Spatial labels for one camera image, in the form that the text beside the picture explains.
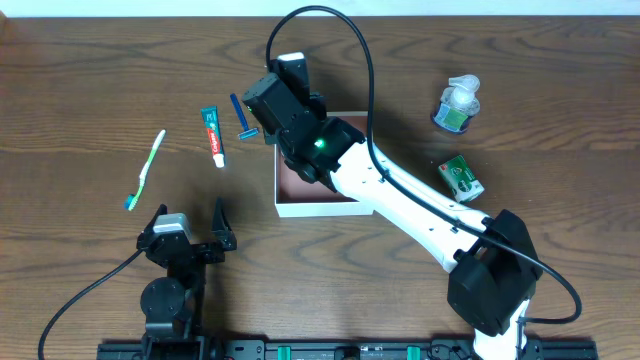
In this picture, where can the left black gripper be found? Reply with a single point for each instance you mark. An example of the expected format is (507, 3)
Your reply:
(198, 251)

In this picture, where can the green white toothbrush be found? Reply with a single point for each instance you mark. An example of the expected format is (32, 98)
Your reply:
(133, 199)

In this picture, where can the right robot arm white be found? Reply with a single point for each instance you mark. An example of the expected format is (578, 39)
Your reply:
(490, 261)

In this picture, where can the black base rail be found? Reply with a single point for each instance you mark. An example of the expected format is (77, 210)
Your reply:
(441, 349)

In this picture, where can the clear pump soap bottle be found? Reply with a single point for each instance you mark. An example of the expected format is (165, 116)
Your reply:
(458, 104)

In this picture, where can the blue disposable razor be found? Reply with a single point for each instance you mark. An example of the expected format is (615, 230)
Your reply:
(247, 132)

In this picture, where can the green soap bar pack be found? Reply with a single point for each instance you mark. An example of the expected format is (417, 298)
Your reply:
(460, 179)

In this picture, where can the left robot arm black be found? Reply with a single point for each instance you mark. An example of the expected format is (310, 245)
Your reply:
(173, 304)

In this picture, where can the white box pink interior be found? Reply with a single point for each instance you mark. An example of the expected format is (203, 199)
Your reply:
(294, 198)

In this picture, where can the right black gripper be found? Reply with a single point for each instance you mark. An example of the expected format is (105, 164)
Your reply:
(272, 135)

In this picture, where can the Colgate toothpaste tube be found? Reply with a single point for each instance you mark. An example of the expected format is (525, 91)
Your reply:
(210, 119)

